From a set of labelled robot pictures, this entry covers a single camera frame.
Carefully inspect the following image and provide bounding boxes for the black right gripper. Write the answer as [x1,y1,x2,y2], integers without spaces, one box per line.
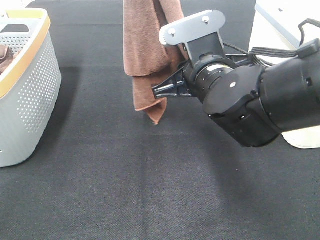
[151,60,194,99]

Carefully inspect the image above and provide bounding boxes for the brown towel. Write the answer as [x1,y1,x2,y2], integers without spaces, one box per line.
[123,0,188,125]

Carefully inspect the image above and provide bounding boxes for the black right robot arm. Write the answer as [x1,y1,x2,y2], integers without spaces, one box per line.
[152,39,320,148]

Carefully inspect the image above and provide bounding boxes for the black table cloth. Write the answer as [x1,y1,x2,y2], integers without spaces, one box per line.
[0,0,320,240]

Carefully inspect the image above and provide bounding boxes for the white storage box grey rim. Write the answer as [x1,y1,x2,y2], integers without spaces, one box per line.
[248,0,320,149]

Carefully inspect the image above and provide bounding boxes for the grey perforated laundry basket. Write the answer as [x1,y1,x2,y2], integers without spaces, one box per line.
[0,8,62,168]

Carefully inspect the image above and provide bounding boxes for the brown towels in basket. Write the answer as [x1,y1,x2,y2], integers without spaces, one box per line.
[0,44,21,75]

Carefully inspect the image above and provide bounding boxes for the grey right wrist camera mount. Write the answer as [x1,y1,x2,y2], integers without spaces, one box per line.
[159,10,226,64]

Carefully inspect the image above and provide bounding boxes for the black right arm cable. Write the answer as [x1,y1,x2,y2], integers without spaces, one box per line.
[223,18,320,67]

